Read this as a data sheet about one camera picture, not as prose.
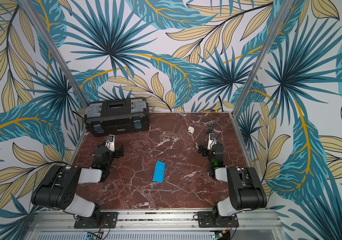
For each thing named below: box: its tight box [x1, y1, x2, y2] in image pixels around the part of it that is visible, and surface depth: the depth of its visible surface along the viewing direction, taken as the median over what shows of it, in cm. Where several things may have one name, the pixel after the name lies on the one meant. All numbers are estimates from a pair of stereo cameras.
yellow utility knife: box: [201, 109, 219, 114], surface depth 124 cm
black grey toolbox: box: [84, 98, 150, 137], surface depth 99 cm
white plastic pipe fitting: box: [187, 126, 195, 136], surface depth 108 cm
